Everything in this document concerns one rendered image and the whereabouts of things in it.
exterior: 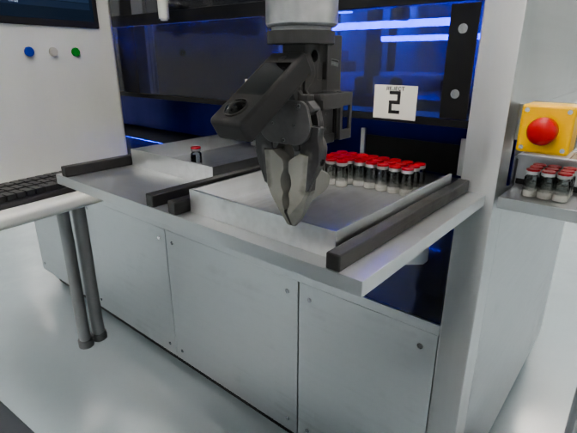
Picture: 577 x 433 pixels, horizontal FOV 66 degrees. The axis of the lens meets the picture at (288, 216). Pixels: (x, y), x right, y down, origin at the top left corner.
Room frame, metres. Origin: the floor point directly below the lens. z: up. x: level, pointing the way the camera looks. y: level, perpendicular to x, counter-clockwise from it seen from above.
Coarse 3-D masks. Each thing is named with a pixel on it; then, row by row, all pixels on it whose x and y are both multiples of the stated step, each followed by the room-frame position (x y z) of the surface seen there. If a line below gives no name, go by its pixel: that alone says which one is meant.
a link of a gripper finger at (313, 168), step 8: (312, 128) 0.46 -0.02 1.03; (320, 128) 0.46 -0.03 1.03; (312, 136) 0.46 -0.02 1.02; (320, 136) 0.46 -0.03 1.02; (304, 144) 0.46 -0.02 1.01; (312, 144) 0.46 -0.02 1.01; (320, 144) 0.46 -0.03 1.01; (304, 152) 0.46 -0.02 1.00; (312, 152) 0.46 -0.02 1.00; (320, 152) 0.45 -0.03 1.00; (312, 160) 0.46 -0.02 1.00; (320, 160) 0.45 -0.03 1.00; (312, 168) 0.46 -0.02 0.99; (320, 168) 0.46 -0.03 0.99; (312, 176) 0.46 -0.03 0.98; (312, 184) 0.46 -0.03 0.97
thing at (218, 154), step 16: (160, 144) 0.98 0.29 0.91; (176, 144) 1.01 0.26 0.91; (192, 144) 1.05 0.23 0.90; (208, 144) 1.09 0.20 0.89; (224, 144) 1.13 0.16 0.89; (240, 144) 1.15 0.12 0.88; (144, 160) 0.90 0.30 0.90; (160, 160) 0.86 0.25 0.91; (176, 160) 0.83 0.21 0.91; (208, 160) 0.97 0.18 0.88; (224, 160) 0.97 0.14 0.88; (240, 160) 0.82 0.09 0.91; (256, 160) 0.85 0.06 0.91; (176, 176) 0.83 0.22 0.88; (192, 176) 0.80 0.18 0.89; (208, 176) 0.77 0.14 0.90
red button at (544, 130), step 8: (536, 120) 0.65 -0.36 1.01; (544, 120) 0.64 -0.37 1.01; (552, 120) 0.64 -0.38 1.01; (528, 128) 0.65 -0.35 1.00; (536, 128) 0.64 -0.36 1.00; (544, 128) 0.64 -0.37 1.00; (552, 128) 0.63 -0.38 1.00; (528, 136) 0.65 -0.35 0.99; (536, 136) 0.64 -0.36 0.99; (544, 136) 0.64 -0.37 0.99; (552, 136) 0.63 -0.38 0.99; (536, 144) 0.65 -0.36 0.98; (544, 144) 0.64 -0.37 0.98
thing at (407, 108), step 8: (376, 88) 0.85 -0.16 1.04; (384, 88) 0.84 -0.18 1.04; (392, 88) 0.83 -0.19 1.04; (400, 88) 0.82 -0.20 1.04; (408, 88) 0.81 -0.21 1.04; (416, 88) 0.80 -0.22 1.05; (376, 96) 0.85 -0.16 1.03; (384, 96) 0.84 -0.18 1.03; (392, 96) 0.83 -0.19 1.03; (400, 96) 0.82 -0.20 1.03; (408, 96) 0.81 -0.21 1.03; (416, 96) 0.80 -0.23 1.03; (376, 104) 0.85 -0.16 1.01; (384, 104) 0.84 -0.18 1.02; (392, 104) 0.83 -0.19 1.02; (400, 104) 0.82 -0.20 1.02; (408, 104) 0.81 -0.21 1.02; (376, 112) 0.85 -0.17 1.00; (384, 112) 0.84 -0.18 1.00; (400, 112) 0.82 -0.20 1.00; (408, 112) 0.81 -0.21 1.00
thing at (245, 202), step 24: (192, 192) 0.62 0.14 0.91; (216, 192) 0.66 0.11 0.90; (240, 192) 0.70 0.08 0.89; (264, 192) 0.72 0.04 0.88; (336, 192) 0.72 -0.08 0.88; (360, 192) 0.72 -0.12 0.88; (384, 192) 0.72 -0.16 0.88; (432, 192) 0.66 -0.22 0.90; (216, 216) 0.59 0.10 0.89; (240, 216) 0.55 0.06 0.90; (264, 216) 0.53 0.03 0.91; (312, 216) 0.60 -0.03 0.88; (336, 216) 0.60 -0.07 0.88; (360, 216) 0.60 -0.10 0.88; (384, 216) 0.54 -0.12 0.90; (288, 240) 0.50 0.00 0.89; (312, 240) 0.48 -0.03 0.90; (336, 240) 0.46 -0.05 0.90
